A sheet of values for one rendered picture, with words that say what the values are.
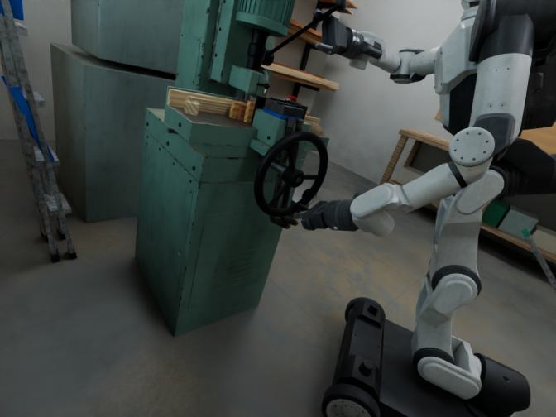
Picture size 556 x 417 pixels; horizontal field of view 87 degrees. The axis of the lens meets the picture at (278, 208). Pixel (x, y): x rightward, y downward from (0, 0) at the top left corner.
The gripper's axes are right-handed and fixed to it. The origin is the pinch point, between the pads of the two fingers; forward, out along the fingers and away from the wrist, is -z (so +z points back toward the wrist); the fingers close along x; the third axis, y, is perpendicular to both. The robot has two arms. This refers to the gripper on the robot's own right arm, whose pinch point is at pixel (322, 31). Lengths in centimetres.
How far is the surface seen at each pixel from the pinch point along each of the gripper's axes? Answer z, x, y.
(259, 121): -18.3, 28.0, 13.5
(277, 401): -12, 130, 23
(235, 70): -17.6, 6.8, 26.2
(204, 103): -30.6, 20.2, 26.4
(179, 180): -36, 45, 39
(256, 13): -20.4, -2.9, 8.0
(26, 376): -83, 105, 65
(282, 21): -12.3, -1.8, 5.5
